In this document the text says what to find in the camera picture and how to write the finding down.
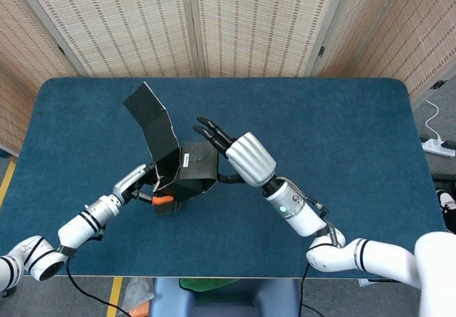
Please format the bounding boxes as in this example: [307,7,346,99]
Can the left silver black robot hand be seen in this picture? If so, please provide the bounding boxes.
[112,163,175,207]

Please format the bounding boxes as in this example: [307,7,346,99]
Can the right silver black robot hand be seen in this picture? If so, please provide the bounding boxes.
[192,116,278,189]

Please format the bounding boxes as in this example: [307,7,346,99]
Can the black paper box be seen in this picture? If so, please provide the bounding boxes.
[123,80,220,217]

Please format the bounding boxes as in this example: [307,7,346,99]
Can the grey plastic bag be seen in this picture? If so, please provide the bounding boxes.
[119,277,156,315]

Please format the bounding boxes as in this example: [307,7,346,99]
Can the green cloth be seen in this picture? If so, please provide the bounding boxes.
[178,277,240,293]

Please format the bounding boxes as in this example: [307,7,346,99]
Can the bamboo folding screen panel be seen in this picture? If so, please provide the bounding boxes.
[187,0,350,79]
[10,0,200,79]
[309,0,456,97]
[0,0,86,99]
[0,68,38,154]

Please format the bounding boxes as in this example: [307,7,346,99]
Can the white power strip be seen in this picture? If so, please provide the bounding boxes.
[421,137,456,158]

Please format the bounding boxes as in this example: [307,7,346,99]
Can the black equipment base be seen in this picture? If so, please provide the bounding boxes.
[430,174,456,189]

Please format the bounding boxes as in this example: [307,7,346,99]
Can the white black shoe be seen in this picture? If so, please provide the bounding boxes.
[436,188,456,236]

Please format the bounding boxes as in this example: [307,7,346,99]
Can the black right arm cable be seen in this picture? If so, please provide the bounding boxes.
[300,195,338,317]

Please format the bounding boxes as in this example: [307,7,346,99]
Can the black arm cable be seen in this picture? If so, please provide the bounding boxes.
[56,224,135,317]
[300,195,338,317]

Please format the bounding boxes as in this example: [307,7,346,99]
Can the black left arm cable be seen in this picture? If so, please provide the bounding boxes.
[56,224,135,317]

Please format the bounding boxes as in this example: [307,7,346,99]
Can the white power cable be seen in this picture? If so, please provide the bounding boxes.
[425,99,445,143]

